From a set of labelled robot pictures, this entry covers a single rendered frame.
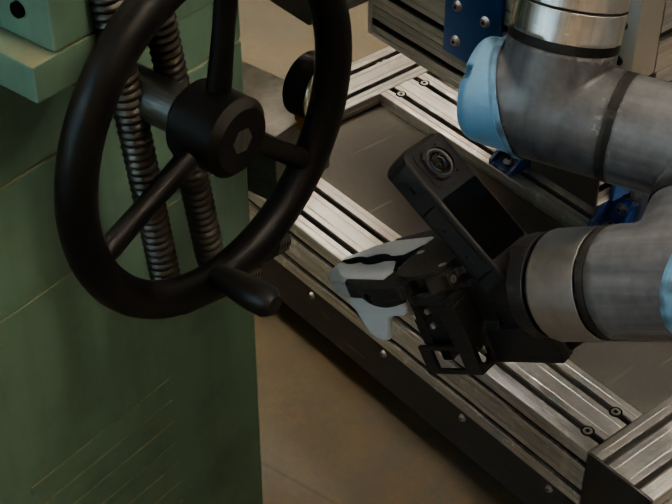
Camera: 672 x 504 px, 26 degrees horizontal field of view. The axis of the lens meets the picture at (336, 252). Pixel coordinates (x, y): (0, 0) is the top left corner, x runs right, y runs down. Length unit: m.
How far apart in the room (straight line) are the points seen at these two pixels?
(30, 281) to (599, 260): 0.51
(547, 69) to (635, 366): 0.82
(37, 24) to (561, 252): 0.38
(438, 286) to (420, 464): 0.89
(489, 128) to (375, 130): 1.09
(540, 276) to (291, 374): 1.08
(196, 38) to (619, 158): 0.44
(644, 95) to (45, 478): 0.67
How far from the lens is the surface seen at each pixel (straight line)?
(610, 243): 0.91
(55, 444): 1.35
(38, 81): 1.00
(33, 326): 1.25
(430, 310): 1.03
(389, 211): 1.92
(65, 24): 1.00
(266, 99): 1.39
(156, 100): 1.03
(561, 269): 0.93
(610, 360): 1.73
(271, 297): 1.03
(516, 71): 0.97
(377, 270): 1.05
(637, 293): 0.89
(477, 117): 0.98
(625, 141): 0.95
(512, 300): 0.96
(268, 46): 2.65
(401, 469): 1.87
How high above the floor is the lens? 1.39
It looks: 40 degrees down
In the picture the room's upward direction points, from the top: straight up
